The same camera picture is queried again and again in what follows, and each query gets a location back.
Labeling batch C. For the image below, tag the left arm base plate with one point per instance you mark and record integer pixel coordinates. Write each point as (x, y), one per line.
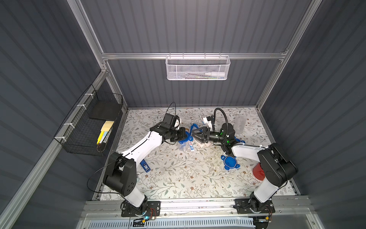
(148, 208)

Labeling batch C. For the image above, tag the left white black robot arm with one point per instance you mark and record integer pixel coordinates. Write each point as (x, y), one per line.
(121, 171)

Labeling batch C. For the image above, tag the yellow sticky notes pad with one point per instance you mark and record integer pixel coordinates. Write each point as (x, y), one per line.
(107, 126)

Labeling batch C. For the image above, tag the red pencil cup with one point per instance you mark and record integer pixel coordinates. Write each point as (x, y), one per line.
(258, 172)

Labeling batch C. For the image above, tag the white wire mesh basket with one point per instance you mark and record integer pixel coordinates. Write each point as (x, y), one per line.
(194, 67)

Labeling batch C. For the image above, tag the white ventilated front panel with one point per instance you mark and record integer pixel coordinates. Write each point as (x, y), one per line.
(175, 223)

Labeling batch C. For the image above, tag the white tube in basket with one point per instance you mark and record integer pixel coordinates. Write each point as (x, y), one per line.
(215, 74)

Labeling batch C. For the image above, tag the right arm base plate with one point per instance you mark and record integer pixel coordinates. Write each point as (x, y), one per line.
(251, 205)

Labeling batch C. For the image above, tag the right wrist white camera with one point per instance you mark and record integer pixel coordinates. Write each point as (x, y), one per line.
(208, 121)

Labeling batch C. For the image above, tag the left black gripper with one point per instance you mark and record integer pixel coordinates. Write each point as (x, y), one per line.
(178, 134)

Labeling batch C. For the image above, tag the black notebook in basket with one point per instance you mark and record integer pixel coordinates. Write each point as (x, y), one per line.
(104, 110)

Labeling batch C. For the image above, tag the white bottle brown cap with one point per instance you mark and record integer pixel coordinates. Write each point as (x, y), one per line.
(204, 145)

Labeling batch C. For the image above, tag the yellow marker in basket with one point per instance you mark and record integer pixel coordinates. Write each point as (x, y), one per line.
(100, 137)

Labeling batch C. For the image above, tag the blue-lid clear container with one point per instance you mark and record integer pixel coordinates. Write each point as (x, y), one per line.
(184, 144)
(240, 124)

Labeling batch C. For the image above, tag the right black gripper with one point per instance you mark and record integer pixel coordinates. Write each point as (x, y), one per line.
(206, 135)

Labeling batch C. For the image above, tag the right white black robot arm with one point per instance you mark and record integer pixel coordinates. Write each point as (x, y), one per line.
(276, 164)

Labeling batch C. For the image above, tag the black wire wall basket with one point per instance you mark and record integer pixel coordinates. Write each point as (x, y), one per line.
(78, 134)

